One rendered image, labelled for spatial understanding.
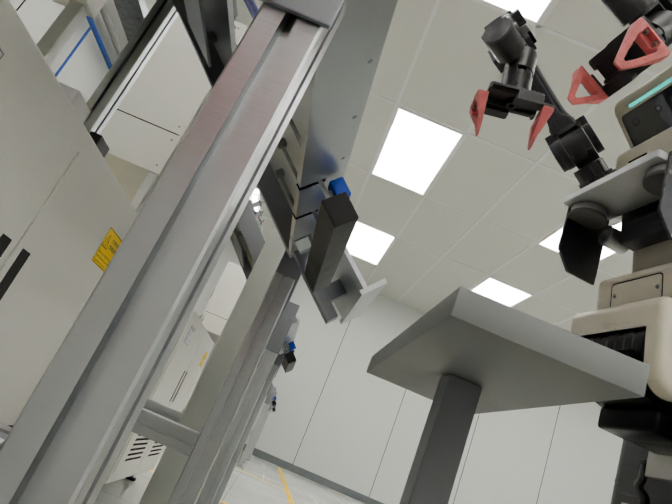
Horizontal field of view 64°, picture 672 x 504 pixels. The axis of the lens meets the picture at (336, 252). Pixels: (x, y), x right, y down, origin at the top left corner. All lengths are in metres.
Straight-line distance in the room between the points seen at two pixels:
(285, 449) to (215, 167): 8.14
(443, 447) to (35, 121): 0.71
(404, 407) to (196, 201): 8.40
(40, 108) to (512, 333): 0.58
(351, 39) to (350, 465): 8.13
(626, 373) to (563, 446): 8.86
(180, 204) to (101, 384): 0.10
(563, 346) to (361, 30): 0.42
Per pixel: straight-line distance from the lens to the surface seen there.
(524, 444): 9.28
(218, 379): 1.27
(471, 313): 0.65
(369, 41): 0.54
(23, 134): 0.68
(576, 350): 0.69
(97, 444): 0.28
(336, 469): 8.48
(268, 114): 0.31
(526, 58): 1.14
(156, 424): 1.02
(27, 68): 0.66
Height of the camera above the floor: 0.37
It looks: 20 degrees up
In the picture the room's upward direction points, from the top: 23 degrees clockwise
